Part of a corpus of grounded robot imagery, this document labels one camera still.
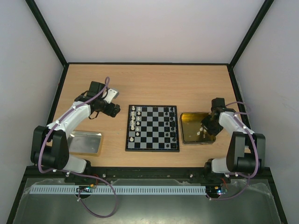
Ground gold metal tin tray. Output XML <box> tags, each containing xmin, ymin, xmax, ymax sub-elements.
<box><xmin>180</xmin><ymin>112</ymin><xmax>216</xmax><ymax>145</ymax></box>

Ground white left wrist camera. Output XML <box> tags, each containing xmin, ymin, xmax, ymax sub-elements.
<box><xmin>103</xmin><ymin>88</ymin><xmax>119</xmax><ymax>104</ymax></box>

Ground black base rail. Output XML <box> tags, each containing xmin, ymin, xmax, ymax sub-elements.
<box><xmin>64</xmin><ymin>166</ymin><xmax>232</xmax><ymax>183</ymax></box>

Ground white slotted cable duct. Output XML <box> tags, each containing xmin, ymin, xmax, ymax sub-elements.
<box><xmin>29</xmin><ymin>185</ymin><xmax>206</xmax><ymax>195</ymax></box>

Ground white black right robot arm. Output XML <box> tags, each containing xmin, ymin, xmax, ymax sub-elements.
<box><xmin>201</xmin><ymin>98</ymin><xmax>266</xmax><ymax>183</ymax></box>

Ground silver metal tin lid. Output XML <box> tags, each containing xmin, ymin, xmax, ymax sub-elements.
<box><xmin>67</xmin><ymin>131</ymin><xmax>102</xmax><ymax>155</ymax></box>

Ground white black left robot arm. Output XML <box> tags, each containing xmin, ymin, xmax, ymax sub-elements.
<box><xmin>30</xmin><ymin>77</ymin><xmax>121</xmax><ymax>174</ymax></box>

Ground black aluminium frame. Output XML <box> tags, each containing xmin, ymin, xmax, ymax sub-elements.
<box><xmin>4</xmin><ymin>0</ymin><xmax>288</xmax><ymax>224</ymax></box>

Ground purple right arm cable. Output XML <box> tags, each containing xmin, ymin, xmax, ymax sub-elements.
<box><xmin>206</xmin><ymin>101</ymin><xmax>262</xmax><ymax>201</ymax></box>

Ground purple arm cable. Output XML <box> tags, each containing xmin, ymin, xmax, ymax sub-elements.
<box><xmin>38</xmin><ymin>77</ymin><xmax>119</xmax><ymax>218</ymax></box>
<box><xmin>206</xmin><ymin>101</ymin><xmax>262</xmax><ymax>201</ymax></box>

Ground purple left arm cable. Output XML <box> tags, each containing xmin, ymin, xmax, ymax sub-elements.
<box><xmin>38</xmin><ymin>77</ymin><xmax>119</xmax><ymax>218</ymax></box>

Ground black white chess board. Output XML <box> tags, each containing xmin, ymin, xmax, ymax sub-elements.
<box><xmin>125</xmin><ymin>105</ymin><xmax>180</xmax><ymax>152</ymax></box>

